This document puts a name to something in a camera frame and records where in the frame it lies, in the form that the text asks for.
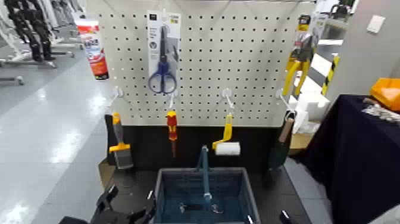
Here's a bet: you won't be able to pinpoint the blue grey plastic crate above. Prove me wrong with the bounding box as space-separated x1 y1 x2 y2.
152 144 262 224

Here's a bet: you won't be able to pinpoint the red white tube package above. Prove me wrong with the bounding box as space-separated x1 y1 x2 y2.
74 18 110 80

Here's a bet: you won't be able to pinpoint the grey brush with yellow handle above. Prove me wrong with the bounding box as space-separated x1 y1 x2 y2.
108 111 135 170

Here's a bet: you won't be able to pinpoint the orange plastic bin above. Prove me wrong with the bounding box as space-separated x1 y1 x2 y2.
370 77 400 112

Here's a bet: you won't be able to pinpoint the black cloth covered table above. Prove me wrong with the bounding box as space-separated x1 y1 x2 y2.
298 94 400 224

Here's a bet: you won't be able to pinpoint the black humanoid robot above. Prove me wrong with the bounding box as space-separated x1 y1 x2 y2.
4 0 57 62

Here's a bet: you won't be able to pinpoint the black yellow striped post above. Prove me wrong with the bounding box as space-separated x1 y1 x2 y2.
321 54 340 97

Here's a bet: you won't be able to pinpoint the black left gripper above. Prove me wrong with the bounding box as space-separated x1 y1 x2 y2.
90 184 157 224

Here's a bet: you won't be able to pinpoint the white foam blocks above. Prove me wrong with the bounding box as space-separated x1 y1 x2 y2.
289 53 332 133

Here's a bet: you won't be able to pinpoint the black panel under pegboard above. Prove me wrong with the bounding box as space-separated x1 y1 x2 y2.
105 114 296 175

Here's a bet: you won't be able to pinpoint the blue scissors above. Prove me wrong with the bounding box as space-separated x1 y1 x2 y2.
146 11 182 95

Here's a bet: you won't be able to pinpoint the yellow handled pliers in package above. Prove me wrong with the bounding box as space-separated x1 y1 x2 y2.
282 14 326 97

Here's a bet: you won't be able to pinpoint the silvery bag of parts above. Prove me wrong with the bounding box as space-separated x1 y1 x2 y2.
362 98 400 123

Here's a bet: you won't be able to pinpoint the brown cardboard box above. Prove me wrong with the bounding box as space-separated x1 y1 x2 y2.
290 132 314 151

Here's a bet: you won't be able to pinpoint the white paint roller yellow handle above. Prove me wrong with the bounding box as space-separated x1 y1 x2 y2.
211 113 241 157

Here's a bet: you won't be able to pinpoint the green trowel with wooden handle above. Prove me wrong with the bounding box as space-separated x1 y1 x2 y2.
267 111 296 171

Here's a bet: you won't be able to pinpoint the brown cardboard sheet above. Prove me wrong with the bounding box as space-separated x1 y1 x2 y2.
98 158 117 189

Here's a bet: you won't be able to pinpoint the red yellow screwdriver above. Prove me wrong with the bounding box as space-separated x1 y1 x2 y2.
166 110 179 158

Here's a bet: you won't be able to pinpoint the white pegboard hook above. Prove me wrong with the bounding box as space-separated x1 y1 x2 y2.
107 86 124 108
221 88 235 114
168 90 179 111
275 89 296 114

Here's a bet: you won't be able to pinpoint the white perforated pegboard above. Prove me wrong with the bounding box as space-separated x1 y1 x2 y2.
86 0 316 127

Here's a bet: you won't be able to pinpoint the white wall switch plate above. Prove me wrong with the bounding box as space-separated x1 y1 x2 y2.
366 15 386 35

